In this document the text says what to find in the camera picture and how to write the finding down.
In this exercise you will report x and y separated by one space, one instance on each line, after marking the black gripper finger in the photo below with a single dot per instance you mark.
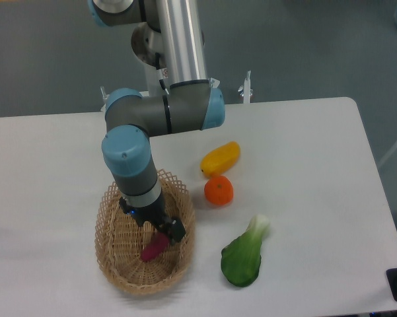
161 228
176 230

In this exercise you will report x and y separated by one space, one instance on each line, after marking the yellow mango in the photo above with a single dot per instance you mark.
220 159

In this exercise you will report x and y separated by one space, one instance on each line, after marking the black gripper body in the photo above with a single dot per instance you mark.
152 213

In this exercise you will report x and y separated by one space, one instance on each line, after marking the orange tangerine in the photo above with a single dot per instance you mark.
219 190

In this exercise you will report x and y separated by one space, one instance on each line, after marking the woven wicker basket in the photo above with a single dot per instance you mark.
119 241

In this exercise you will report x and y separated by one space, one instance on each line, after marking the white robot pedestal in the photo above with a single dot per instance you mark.
150 66

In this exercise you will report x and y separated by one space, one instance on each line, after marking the purple sweet potato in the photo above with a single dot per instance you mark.
155 247

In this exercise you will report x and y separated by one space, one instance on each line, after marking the green bok choy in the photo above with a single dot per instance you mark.
241 258

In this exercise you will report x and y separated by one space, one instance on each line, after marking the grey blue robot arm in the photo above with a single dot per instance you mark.
169 38

